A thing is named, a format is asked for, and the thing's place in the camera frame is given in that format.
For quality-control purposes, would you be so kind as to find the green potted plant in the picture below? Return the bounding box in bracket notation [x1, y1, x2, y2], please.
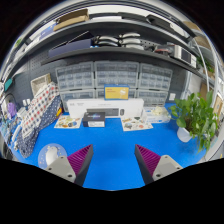
[168, 91, 219, 153]

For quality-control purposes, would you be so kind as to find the grey wall shelf unit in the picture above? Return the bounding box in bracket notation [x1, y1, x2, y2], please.
[13, 6, 218, 81]

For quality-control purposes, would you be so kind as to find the small purple object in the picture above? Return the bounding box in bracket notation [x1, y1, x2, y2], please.
[7, 101, 18, 118]

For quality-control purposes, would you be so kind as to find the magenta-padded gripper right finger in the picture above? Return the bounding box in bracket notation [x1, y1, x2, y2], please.
[134, 144, 184, 185]

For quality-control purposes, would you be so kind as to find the white computer mouse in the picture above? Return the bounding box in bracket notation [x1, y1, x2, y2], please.
[45, 146, 58, 167]

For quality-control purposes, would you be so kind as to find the yellow sign card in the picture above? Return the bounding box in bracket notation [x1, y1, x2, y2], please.
[103, 84, 130, 101]

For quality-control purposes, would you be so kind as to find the navy polka-dot cloth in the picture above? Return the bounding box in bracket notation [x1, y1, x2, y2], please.
[14, 94, 63, 159]

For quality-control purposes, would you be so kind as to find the food sticker sheet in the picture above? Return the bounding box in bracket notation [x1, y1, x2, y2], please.
[53, 114, 83, 130]

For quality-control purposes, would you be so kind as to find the cartoon sticker sheet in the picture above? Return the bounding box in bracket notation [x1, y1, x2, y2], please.
[120, 116, 154, 132]

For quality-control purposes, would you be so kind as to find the white woven basket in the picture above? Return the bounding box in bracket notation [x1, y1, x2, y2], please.
[30, 73, 53, 98]

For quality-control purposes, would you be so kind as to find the red blue checkered cloth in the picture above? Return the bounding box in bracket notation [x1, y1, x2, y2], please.
[20, 81, 60, 139]

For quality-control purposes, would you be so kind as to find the white glove box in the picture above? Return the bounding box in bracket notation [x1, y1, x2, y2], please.
[141, 106, 172, 124]

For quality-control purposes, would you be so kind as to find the small black box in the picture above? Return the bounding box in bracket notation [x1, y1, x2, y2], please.
[82, 111, 107, 128]

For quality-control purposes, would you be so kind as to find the round light blue mouse pad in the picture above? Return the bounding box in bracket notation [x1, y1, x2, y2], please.
[37, 142, 68, 170]

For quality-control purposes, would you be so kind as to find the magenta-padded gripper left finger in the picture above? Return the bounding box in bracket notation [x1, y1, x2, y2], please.
[44, 143, 95, 187]

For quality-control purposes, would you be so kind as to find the white keyboard box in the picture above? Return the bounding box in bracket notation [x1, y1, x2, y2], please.
[66, 97, 145, 119]

